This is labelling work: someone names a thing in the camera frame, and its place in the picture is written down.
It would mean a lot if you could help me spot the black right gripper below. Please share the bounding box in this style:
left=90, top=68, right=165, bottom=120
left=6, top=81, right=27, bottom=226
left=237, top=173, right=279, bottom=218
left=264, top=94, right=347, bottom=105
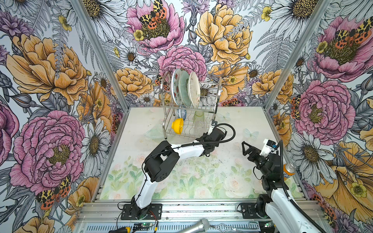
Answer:
left=241, top=142, right=270, bottom=177

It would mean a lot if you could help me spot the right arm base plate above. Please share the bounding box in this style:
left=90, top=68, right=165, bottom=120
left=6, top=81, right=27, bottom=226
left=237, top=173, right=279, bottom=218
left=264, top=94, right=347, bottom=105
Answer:
left=238, top=203, right=268, bottom=219

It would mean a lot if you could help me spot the blue white ceramic bowl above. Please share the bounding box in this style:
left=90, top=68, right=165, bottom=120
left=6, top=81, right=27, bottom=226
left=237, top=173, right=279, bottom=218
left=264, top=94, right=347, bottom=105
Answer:
left=176, top=109, right=187, bottom=120

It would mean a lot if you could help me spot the pale green plate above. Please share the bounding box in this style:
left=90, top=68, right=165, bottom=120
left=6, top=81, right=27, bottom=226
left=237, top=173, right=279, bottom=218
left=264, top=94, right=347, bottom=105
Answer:
left=179, top=70, right=192, bottom=107

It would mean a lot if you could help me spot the orange soda can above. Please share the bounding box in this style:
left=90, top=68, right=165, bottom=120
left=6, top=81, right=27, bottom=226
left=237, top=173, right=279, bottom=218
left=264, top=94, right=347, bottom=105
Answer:
left=283, top=163, right=296, bottom=179

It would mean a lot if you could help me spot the cream floral plate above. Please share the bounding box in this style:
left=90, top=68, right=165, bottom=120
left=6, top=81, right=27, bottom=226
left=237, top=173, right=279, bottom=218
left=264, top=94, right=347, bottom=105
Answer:
left=187, top=72, right=201, bottom=108

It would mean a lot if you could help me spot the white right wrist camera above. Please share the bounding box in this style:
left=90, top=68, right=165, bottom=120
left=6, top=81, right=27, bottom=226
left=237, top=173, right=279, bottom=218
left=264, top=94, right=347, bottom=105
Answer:
left=259, top=139, right=278, bottom=157

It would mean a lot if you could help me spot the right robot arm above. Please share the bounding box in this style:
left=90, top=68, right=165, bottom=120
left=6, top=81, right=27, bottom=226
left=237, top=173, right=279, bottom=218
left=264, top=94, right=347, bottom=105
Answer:
left=241, top=139, right=325, bottom=233

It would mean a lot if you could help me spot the clear plastic tumbler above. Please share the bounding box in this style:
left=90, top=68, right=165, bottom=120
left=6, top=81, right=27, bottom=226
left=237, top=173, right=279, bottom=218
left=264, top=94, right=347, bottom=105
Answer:
left=194, top=120, right=209, bottom=137

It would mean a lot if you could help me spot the steel two-tier dish rack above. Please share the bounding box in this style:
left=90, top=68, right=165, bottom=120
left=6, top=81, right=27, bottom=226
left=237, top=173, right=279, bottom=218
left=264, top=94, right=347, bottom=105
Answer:
left=160, top=71, right=222, bottom=139

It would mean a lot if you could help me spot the yellow black handle tool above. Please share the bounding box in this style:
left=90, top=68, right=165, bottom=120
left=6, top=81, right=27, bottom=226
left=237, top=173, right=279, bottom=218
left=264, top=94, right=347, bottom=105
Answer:
left=108, top=227, right=131, bottom=233

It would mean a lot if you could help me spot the yellow plastic bowl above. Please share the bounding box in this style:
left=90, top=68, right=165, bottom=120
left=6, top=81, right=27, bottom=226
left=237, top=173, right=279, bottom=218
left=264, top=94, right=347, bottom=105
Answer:
left=172, top=118, right=184, bottom=135

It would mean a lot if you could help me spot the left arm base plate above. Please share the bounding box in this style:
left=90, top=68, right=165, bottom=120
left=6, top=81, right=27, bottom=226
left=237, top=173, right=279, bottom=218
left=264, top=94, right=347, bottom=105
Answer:
left=120, top=203, right=163, bottom=220

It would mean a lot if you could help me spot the silver microphone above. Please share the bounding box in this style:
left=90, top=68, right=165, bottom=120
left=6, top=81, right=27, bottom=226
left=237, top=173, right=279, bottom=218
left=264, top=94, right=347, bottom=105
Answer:
left=178, top=218, right=211, bottom=233

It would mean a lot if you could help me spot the green circuit board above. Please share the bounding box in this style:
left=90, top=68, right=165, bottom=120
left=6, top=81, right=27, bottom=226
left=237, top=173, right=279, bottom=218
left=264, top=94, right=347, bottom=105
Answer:
left=132, top=223, right=154, bottom=232

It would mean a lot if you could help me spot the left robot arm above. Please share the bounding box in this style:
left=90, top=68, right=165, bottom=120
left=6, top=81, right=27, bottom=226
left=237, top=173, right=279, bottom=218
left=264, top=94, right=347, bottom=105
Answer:
left=128, top=127, right=227, bottom=219

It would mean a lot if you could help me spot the white plate red pattern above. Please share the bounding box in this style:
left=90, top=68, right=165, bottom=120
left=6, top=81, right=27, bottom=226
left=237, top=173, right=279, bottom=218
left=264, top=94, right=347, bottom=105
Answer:
left=171, top=69, right=183, bottom=106

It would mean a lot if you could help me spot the green plastic tumbler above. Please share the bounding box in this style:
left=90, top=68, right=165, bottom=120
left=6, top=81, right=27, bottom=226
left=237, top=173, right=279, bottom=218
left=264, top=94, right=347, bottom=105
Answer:
left=193, top=111, right=205, bottom=124

